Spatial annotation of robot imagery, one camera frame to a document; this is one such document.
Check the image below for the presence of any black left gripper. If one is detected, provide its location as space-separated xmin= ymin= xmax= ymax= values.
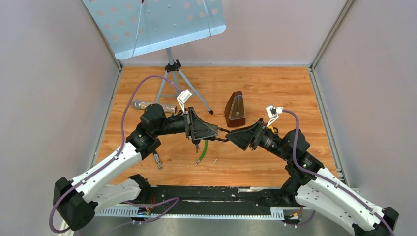
xmin=154 ymin=107 xmax=218 ymax=140

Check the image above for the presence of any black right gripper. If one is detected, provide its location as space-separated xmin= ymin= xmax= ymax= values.
xmin=224 ymin=118 xmax=290 ymax=161

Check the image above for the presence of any black padlock with keys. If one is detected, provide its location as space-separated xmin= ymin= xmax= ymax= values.
xmin=192 ymin=127 xmax=231 ymax=154

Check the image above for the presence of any green cable lock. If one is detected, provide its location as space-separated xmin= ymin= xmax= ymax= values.
xmin=151 ymin=139 xmax=209 ymax=171

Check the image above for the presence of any yellow padlock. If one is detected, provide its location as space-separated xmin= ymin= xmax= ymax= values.
xmin=268 ymin=126 xmax=279 ymax=134

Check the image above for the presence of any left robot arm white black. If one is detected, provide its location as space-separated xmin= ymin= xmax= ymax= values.
xmin=49 ymin=103 xmax=219 ymax=234

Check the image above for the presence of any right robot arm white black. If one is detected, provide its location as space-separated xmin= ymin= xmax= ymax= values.
xmin=226 ymin=119 xmax=399 ymax=236

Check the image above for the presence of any brown wooden metronome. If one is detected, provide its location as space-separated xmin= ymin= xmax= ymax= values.
xmin=224 ymin=91 xmax=246 ymax=128

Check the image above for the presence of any glittery silver microphone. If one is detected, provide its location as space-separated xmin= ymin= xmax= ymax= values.
xmin=132 ymin=100 xmax=177 ymax=114

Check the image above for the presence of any light blue music stand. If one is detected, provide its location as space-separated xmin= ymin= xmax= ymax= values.
xmin=82 ymin=0 xmax=226 ymax=114

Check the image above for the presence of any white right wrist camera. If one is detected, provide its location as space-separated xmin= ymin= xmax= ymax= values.
xmin=266 ymin=105 xmax=284 ymax=128

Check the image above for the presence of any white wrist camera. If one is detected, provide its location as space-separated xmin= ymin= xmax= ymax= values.
xmin=177 ymin=90 xmax=192 ymax=113
xmin=266 ymin=105 xmax=284 ymax=128

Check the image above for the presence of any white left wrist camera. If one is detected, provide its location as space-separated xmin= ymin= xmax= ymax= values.
xmin=177 ymin=90 xmax=192 ymax=113

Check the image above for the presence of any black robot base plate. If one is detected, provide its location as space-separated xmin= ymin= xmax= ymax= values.
xmin=132 ymin=185 xmax=300 ymax=216

